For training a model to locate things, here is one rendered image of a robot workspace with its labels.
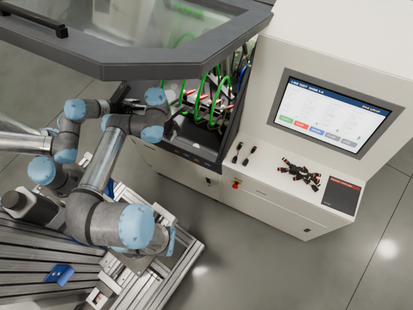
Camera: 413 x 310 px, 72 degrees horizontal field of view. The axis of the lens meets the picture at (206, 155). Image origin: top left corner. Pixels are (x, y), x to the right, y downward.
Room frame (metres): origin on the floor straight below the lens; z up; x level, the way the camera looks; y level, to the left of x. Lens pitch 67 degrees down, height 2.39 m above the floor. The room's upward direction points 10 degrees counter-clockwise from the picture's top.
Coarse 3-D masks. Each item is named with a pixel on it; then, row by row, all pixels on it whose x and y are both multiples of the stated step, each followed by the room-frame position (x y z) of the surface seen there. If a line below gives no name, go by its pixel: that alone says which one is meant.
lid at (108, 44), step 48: (0, 0) 0.76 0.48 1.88; (48, 0) 0.81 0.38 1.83; (96, 0) 0.86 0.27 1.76; (144, 0) 0.93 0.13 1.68; (192, 0) 1.01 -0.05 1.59; (240, 0) 1.04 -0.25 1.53; (48, 48) 0.48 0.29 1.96; (96, 48) 0.47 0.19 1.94; (144, 48) 0.49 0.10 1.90; (192, 48) 0.51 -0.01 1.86
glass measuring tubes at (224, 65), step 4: (228, 56) 1.08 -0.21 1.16; (224, 60) 1.07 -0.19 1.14; (228, 60) 1.08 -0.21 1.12; (220, 64) 1.09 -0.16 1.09; (224, 64) 1.07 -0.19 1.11; (228, 64) 1.08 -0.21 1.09; (212, 68) 1.14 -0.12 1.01; (220, 68) 1.09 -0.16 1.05; (224, 68) 1.07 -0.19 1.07; (228, 68) 1.08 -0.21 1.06; (212, 72) 1.14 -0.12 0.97; (216, 72) 1.12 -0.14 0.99; (220, 72) 1.09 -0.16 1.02; (224, 72) 1.07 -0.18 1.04; (228, 72) 1.08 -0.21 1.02; (216, 76) 1.11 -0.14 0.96; (224, 76) 1.07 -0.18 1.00; (224, 84) 1.06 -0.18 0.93
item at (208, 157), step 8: (136, 136) 0.87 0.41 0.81; (152, 144) 0.81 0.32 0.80; (160, 144) 0.76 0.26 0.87; (168, 144) 0.72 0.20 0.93; (176, 144) 0.70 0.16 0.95; (184, 144) 0.70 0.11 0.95; (176, 152) 0.70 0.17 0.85; (184, 152) 0.66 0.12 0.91; (192, 152) 0.64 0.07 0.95; (200, 152) 0.63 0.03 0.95; (192, 160) 0.64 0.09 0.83; (200, 160) 0.61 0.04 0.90; (208, 160) 0.58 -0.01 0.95; (208, 168) 0.58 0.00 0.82
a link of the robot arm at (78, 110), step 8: (72, 104) 0.63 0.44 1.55; (80, 104) 0.64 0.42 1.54; (88, 104) 0.65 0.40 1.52; (96, 104) 0.66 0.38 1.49; (72, 112) 0.61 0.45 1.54; (80, 112) 0.61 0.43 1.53; (88, 112) 0.62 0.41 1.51; (96, 112) 0.63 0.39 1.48; (72, 120) 0.62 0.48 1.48; (80, 120) 0.61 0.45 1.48
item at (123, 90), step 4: (120, 84) 0.77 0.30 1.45; (124, 84) 0.76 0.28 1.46; (120, 88) 0.75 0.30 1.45; (124, 88) 0.75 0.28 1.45; (128, 88) 0.75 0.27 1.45; (116, 92) 0.74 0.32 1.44; (120, 92) 0.73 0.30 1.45; (124, 92) 0.73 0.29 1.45; (112, 96) 0.73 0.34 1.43; (116, 96) 0.72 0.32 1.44; (120, 96) 0.72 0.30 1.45; (124, 96) 0.72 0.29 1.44; (112, 100) 0.71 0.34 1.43; (116, 100) 0.70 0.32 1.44; (120, 100) 0.71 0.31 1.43; (112, 104) 0.69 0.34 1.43; (116, 104) 0.69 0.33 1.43; (116, 108) 0.68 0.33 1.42
